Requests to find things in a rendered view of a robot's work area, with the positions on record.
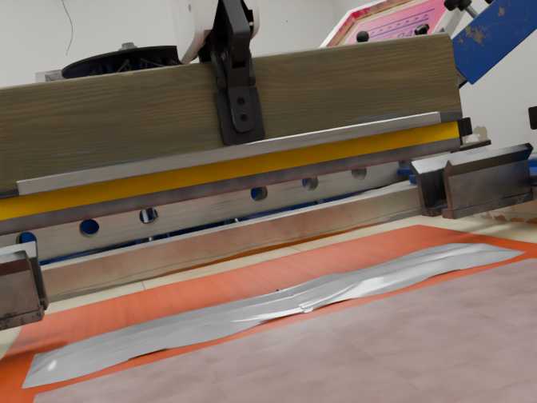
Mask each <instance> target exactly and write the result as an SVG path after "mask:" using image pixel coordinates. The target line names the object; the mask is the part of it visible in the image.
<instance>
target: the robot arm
mask: <svg viewBox="0 0 537 403"><path fill-rule="evenodd" d="M170 6H171V11H172V17H173V27H174V32H175V38H176V44H177V53H178V58H179V60H180V62H182V63H183V64H189V63H190V62H191V61H192V60H193V58H194V57H195V55H196V54H197V53H198V57H199V62H209V61H212V64H213V71H214V74H215V79H216V83H217V88H218V90H219V91H220V92H215V93H214V97H215V101H216V106H217V113H218V118H219V123H220V128H221V136H222V140H223V143H224V144H225V145H226V146H234V145H239V144H244V143H248V142H257V141H261V140H263V139H264V138H265V128H264V123H263V118H262V114H261V105H260V101H259V96H258V92H257V87H256V86H255V85H256V75H255V72H254V68H253V60H252V53H250V49H249V45H250V41H251V40H252V39H253V38H254V37H255V36H256V35H257V33H258V30H259V27H260V17H259V9H258V3H257V0H170ZM222 59H223V61H224V65H223V63H222ZM249 86H252V87H249ZM221 90H224V91H221Z"/></svg>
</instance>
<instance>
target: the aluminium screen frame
mask: <svg viewBox="0 0 537 403"><path fill-rule="evenodd" d="M532 192H533V196H534V200H533V201H527V202H524V203H520V204H517V205H511V206H508V207H504V208H501V209H495V210H492V211H487V212H484V213H478V214H475V215H471V216H468V217H477V218H486V219H494V220H501V221H517V222H525V223H532V224H537V185H532ZM418 215H422V212H421V207H420V198H419V193H418V188H417V183H413V184H410V185H405V186H399V187H395V188H391V189H387V190H381V191H377V192H373V193H369V194H362V195H359V196H355V197H351V198H345V199H340V200H337V201H331V202H326V203H323V204H319V205H312V206H309V207H304V208H301V209H295V210H290V211H286V212H283V213H276V214H272V215H268V216H264V217H258V218H254V219H250V220H247V221H240V222H236V223H233V224H228V225H222V226H218V227H214V228H211V229H203V230H200V231H196V232H192V233H186V234H182V235H178V236H174V237H167V238H164V239H160V240H156V241H150V242H146V243H142V244H138V245H132V246H127V247H124V248H120V249H113V250H110V251H105V252H102V253H96V254H91V255H88V256H84V257H77V258H74V259H69V260H66V261H60V262H55V263H51V264H48V265H41V270H42V276H43V281H44V284H45V287H46V296H47V297H48V302H49V303H53V302H56V301H62V300H65V299H70V298H73V297H79V296H82V295H86V294H90V293H96V292H99V291H103V290H107V289H112V288H116V287H120V286H123V285H129V284H133V283H137V282H140V281H146V280H149V279H154V278H157V277H163V276H166V275H170V274H174V273H180V272H183V271H187V270H191V269H196V268H200V267H204V266H207V265H213V264H217V263H221V262H224V261H230V260H233V259H238V258H241V257H247V256H250V255H254V254H258V253H263V252H267V251H271V250H275V249H280V248H284V247H288V246H291V245H297V244H300V243H305V242H308V241H314V240H317V239H321V238H325V237H331V236H334V235H338V234H342V233H347V232H351V231H355V230H358V229H364V228H368V227H372V226H375V225H381V224H384V223H389V222H392V221H398V220H401V219H405V218H409V217H415V216H418Z"/></svg>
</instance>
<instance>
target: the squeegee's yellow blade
mask: <svg viewBox="0 0 537 403"><path fill-rule="evenodd" d="M457 137H459V130H458V124H457V121H454V122H445V123H441V124H438V125H433V126H425V127H420V128H415V129H410V130H401V131H396V132H391V133H387V134H378V135H373V136H368V137H364V138H355V139H350V140H346V141H341V142H332V143H327V144H323V145H318V146H309V147H304V148H299V149H294V150H286V151H281V152H276V153H271V154H262V155H257V156H253V157H248V158H239V159H234V160H230V161H225V162H216V163H212V164H207V165H202V166H193V167H189V168H184V169H179V170H170V171H165V172H160V173H155V174H146V175H142V176H137V177H132V178H123V179H119V180H114V181H109V182H100V183H96V184H91V185H86V186H78V187H73V188H68V189H63V190H55V191H50V192H45V193H39V194H31V195H26V196H19V197H14V198H5V199H1V200H0V220H4V219H8V218H13V217H21V216H26V215H31V214H35V213H44V212H48V211H53V210H57V209H65V208H70V207H75V206H80V205H88V204H92V203H97V202H105V201H109V200H114V199H118V198H127V197H132V196H136V195H141V194H149V193H154V192H158V191H163V190H171V189H176V188H181V187H185V186H193V185H198V184H202V183H207V182H215V181H220V180H225V179H229V178H237V177H242V176H246V175H251V174H259V173H264V172H269V171H274V170H282V169H286V168H291V167H295V166H303V165H308V164H312V163H317V162H326V161H330V160H335V159H339V158H347V157H352V156H356V155H361V154H370V153H375V152H379V151H384V150H392V149H396V148H401V147H405V146H413V145H419V144H423V143H428V142H436V141H440V140H445V139H449V138H457Z"/></svg>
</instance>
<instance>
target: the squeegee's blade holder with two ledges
mask: <svg viewBox="0 0 537 403"><path fill-rule="evenodd" d="M440 123H441V120H440V112H439V111H436V112H431V113H426V114H417V115H412V116H407V117H402V118H393V119H388V120H383V121H378V122H369V123H364V124H359V125H354V126H345V127H340V128H335V129H330V130H321V131H316V132H311V133H306V134H297V135H292V136H287V137H282V138H273V139H268V140H263V141H258V142H249V143H244V144H239V145H234V146H225V147H220V148H215V149H210V150H201V151H196V152H191V153H186V154H177V155H172V156H167V157H162V158H153V159H147V160H142V161H137V162H128V163H123V164H118V165H113V166H104V167H99V168H94V169H89V170H80V171H75V172H70V173H65V174H56V175H51V176H46V177H41V178H32V179H27V180H22V181H18V182H17V185H18V192H19V196H26V195H31V194H39V193H45V192H50V191H55V190H63V189H68V188H73V187H78V186H86V185H91V184H96V183H100V182H109V181H114V180H119V179H123V178H132V177H137V176H142V175H146V174H155V173H160V172H165V171H170V170H179V169H184V168H189V167H193V166H202V165H207V164H212V163H216V162H225V161H230V160H234V159H239V158H248V157H253V156H257V155H262V154H271V153H276V152H281V151H286V150H294V149H299V148H304V147H309V146H318V145H323V144H327V143H332V142H341V141H346V140H350V139H355V138H364V137H368V136H373V135H378V134H387V133H391V132H396V131H401V130H410V129H415V128H420V127H425V126H433V125H438V124H440Z"/></svg>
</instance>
